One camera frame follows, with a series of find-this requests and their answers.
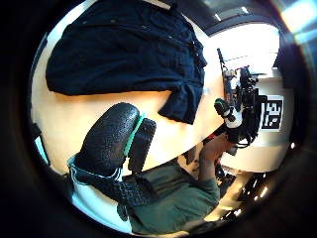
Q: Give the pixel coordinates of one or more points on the white marker cube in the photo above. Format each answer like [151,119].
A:
[272,114]

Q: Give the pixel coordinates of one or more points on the the person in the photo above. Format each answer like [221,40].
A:
[171,201]

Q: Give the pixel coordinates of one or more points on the dark navy shirt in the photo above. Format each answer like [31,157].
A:
[132,49]

